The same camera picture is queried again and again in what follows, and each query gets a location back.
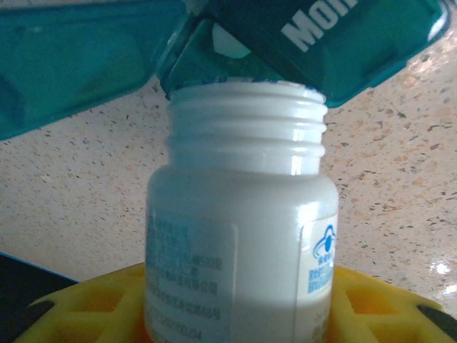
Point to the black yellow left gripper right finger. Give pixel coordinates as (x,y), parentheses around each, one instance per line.
(385,314)

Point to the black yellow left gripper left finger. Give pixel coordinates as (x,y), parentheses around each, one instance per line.
(89,314)

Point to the white pill bottle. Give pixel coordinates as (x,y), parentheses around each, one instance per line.
(242,200)

